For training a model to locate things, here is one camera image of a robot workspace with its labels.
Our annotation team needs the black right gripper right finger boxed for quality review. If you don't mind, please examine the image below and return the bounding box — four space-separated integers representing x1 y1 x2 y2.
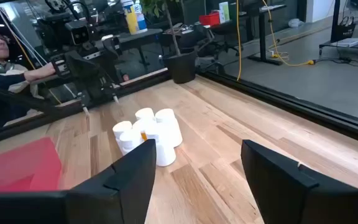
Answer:
241 139 358 224

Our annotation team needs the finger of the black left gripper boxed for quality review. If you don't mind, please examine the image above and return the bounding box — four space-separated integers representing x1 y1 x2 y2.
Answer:
99 43 120 104
64 52 90 118

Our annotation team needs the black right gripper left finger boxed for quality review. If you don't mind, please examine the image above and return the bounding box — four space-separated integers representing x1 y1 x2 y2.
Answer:
0 139 157 224

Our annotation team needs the orange pill bottle white cap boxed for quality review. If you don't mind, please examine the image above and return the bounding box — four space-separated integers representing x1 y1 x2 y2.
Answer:
132 119 151 141

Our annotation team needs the large white pill bottle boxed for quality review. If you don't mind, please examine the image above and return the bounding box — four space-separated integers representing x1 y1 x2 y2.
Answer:
155 108 183 148

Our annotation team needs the pink translucent plastic basket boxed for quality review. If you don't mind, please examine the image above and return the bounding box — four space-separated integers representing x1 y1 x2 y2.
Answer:
0 136 62 192

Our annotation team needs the black office desk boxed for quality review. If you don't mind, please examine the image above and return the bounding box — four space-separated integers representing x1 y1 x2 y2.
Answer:
116 27 167 74

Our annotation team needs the yellow plastic bottle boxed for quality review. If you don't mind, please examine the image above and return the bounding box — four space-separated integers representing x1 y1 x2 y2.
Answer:
120 0 139 35

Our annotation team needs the blue and white bottle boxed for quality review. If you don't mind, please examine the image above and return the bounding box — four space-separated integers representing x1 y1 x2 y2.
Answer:
134 0 149 34

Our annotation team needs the potted green plant black pot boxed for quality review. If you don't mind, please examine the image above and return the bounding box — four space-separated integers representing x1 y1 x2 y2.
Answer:
140 0 198 85

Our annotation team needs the red storage box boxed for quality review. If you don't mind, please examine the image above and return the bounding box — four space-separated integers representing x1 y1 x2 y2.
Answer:
198 11 221 27

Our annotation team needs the black office chair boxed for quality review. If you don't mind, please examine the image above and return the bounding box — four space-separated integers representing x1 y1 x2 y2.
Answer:
194 23 241 60

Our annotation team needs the white and green carton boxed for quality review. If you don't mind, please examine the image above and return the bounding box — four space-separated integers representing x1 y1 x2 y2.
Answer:
218 1 231 24

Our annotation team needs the black standing desk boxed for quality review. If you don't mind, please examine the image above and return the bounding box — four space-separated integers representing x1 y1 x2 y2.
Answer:
237 2 288 66

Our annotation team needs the white book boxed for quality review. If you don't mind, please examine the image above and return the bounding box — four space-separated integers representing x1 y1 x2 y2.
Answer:
330 37 358 48

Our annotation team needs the white plastic bag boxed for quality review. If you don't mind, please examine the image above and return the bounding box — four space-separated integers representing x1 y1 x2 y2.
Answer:
288 17 305 29

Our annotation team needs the black tote bag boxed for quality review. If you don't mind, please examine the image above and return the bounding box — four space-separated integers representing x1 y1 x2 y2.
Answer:
334 15 357 41

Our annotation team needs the black wheeled stand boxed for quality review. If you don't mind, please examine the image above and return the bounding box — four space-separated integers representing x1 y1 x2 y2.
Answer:
318 0 358 60

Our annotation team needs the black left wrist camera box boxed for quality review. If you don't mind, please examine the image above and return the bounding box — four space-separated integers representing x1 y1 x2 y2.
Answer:
64 20 90 46

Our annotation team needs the yellow hanging cable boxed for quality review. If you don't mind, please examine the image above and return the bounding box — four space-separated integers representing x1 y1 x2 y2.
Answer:
235 0 242 82

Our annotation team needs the yellow extension cord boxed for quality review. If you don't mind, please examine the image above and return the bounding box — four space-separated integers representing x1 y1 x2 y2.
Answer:
261 0 316 67

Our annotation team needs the black floor cable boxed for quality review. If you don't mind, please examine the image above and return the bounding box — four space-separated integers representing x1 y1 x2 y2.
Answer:
314 55 358 68

